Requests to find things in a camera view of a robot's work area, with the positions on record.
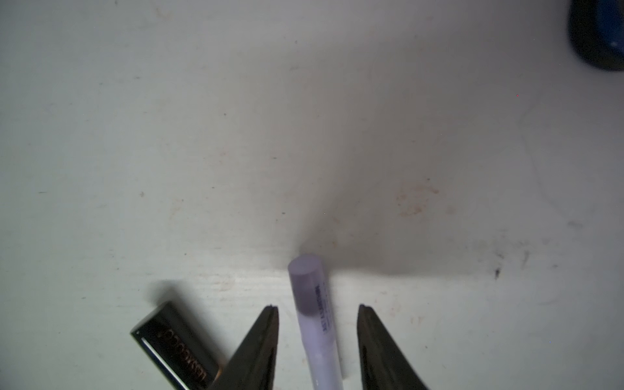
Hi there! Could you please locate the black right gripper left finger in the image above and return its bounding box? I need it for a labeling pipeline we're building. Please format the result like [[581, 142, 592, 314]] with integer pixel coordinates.
[[210, 305, 280, 390]]

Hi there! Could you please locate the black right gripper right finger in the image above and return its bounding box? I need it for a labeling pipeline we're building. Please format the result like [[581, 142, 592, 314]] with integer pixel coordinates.
[[357, 305, 428, 390]]

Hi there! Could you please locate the lilac lipstick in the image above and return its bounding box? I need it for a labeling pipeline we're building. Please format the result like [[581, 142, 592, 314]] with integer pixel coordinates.
[[288, 254, 343, 389]]

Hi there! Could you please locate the black lipstick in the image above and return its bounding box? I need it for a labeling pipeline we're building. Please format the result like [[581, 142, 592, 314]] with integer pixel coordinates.
[[130, 302, 222, 390]]

